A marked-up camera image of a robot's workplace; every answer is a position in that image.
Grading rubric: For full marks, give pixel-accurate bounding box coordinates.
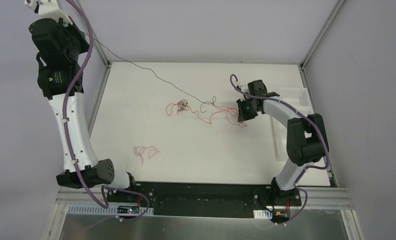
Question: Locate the right aluminium corner post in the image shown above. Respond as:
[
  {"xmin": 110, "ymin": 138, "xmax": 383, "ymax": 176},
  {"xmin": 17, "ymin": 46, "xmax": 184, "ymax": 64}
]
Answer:
[{"xmin": 300, "ymin": 0, "xmax": 347, "ymax": 71}]

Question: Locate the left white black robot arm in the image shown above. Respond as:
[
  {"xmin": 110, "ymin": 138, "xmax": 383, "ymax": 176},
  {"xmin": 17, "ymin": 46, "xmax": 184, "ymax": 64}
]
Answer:
[{"xmin": 29, "ymin": 18, "xmax": 138, "ymax": 202}]

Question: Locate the white foam compartment tray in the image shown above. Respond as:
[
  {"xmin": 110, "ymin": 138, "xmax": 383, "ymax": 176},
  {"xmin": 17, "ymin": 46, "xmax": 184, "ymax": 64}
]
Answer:
[{"xmin": 268, "ymin": 86, "xmax": 326, "ymax": 162}]

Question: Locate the left white slotted cable duct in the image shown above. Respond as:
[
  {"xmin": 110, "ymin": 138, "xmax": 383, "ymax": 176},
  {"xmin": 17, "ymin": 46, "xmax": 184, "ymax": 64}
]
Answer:
[{"xmin": 67, "ymin": 204, "xmax": 154, "ymax": 217}]

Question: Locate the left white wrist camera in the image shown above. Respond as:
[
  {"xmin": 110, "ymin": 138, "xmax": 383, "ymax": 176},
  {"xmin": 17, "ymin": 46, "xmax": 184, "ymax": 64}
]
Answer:
[{"xmin": 23, "ymin": 0, "xmax": 73, "ymax": 27}]

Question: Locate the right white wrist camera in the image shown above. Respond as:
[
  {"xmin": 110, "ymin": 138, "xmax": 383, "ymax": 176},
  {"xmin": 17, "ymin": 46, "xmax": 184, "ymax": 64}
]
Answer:
[{"xmin": 234, "ymin": 81, "xmax": 249, "ymax": 94}]

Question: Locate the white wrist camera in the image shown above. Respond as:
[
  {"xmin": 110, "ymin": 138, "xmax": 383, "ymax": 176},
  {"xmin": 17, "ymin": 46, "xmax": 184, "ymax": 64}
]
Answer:
[
  {"xmin": 23, "ymin": 0, "xmax": 73, "ymax": 27},
  {"xmin": 234, "ymin": 81, "xmax": 249, "ymax": 94}
]

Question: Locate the black thin wire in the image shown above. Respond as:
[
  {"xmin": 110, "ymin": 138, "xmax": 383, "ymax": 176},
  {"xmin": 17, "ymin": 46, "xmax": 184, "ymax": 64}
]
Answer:
[{"xmin": 83, "ymin": 31, "xmax": 217, "ymax": 115}]

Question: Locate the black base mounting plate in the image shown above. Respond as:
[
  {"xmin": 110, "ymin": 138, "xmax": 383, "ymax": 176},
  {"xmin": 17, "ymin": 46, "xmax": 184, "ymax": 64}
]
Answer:
[{"xmin": 107, "ymin": 181, "xmax": 302, "ymax": 218}]

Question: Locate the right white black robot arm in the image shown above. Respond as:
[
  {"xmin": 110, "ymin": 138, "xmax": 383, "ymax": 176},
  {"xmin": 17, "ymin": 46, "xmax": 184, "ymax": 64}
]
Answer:
[{"xmin": 230, "ymin": 74, "xmax": 330, "ymax": 205}]

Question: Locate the aluminium corner post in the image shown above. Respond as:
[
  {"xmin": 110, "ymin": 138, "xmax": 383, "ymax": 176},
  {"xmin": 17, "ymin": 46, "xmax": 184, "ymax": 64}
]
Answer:
[
  {"xmin": 73, "ymin": 0, "xmax": 110, "ymax": 68},
  {"xmin": 300, "ymin": 0, "xmax": 347, "ymax": 71}
]

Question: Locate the right white slotted cable duct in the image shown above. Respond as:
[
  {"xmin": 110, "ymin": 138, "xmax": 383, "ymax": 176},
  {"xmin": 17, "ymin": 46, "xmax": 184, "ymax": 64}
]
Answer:
[{"xmin": 253, "ymin": 210, "xmax": 273, "ymax": 220}]

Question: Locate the white slotted cable duct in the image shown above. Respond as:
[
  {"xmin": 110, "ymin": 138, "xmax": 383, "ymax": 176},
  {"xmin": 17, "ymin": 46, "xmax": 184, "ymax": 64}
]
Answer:
[
  {"xmin": 253, "ymin": 210, "xmax": 273, "ymax": 220},
  {"xmin": 67, "ymin": 204, "xmax": 154, "ymax": 217}
]

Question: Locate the left green controller board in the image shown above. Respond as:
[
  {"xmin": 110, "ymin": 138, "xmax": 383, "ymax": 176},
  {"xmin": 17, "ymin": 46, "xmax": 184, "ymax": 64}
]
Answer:
[{"xmin": 117, "ymin": 205, "xmax": 140, "ymax": 215}]

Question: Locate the left aluminium corner post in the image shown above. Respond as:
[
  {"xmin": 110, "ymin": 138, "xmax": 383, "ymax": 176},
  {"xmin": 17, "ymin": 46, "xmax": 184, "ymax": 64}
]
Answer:
[{"xmin": 73, "ymin": 0, "xmax": 110, "ymax": 68}]

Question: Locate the aluminium front frame rail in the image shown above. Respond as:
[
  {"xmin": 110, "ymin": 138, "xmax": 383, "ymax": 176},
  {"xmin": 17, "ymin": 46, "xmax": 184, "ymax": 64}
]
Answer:
[{"xmin": 56, "ymin": 181, "xmax": 355, "ymax": 211}]

